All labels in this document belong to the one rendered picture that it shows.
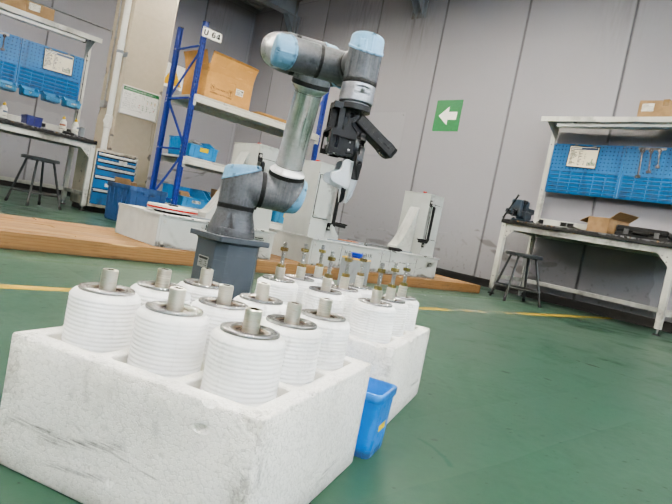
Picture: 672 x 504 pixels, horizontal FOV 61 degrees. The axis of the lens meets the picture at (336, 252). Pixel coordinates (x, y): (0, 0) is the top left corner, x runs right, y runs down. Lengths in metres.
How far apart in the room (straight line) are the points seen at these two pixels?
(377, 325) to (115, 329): 0.57
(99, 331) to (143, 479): 0.20
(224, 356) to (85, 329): 0.22
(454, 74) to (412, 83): 0.67
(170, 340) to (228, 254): 1.01
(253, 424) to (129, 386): 0.17
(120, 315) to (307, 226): 3.22
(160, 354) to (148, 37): 7.21
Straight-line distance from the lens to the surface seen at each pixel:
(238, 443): 0.67
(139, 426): 0.75
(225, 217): 1.78
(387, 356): 1.16
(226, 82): 6.65
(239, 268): 1.78
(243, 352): 0.69
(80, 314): 0.83
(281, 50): 1.33
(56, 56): 7.24
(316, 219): 4.01
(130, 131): 7.67
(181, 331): 0.75
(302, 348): 0.80
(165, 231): 3.31
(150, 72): 7.82
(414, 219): 4.97
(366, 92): 1.26
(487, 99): 7.29
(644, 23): 6.79
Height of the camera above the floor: 0.41
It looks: 3 degrees down
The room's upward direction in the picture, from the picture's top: 11 degrees clockwise
